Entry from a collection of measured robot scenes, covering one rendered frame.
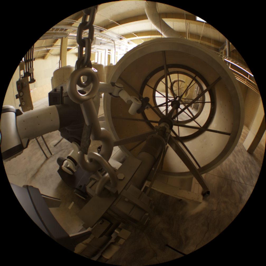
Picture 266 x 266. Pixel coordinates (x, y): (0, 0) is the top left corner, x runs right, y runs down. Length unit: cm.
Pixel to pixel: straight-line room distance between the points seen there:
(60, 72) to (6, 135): 460
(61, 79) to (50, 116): 447
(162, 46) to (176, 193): 159
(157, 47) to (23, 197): 103
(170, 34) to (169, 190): 563
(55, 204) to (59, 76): 476
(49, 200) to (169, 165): 152
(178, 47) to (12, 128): 103
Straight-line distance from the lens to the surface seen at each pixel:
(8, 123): 30
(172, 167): 153
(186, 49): 92
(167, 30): 557
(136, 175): 41
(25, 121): 32
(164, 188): 130
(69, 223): 152
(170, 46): 93
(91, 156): 15
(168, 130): 81
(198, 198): 147
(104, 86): 83
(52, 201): 22
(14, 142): 30
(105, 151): 15
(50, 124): 33
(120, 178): 27
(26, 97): 195
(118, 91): 88
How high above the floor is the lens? 132
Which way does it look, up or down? 33 degrees down
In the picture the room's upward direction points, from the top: 3 degrees clockwise
